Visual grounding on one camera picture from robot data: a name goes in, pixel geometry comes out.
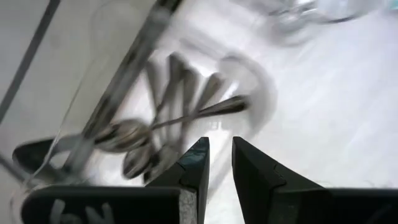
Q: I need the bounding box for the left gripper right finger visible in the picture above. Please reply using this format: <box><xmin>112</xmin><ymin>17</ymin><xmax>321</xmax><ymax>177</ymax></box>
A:
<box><xmin>231</xmin><ymin>136</ymin><xmax>398</xmax><ymax>224</ymax></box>

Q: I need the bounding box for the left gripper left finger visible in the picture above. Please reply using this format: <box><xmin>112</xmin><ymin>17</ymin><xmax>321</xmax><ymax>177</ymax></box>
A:
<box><xmin>20</xmin><ymin>136</ymin><xmax>211</xmax><ymax>224</ymax></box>

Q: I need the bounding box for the clear plastic bin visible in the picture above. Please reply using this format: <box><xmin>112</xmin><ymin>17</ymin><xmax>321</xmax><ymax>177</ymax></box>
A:
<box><xmin>233</xmin><ymin>0</ymin><xmax>385</xmax><ymax>47</ymax></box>
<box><xmin>9</xmin><ymin>0</ymin><xmax>278</xmax><ymax>200</ymax></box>

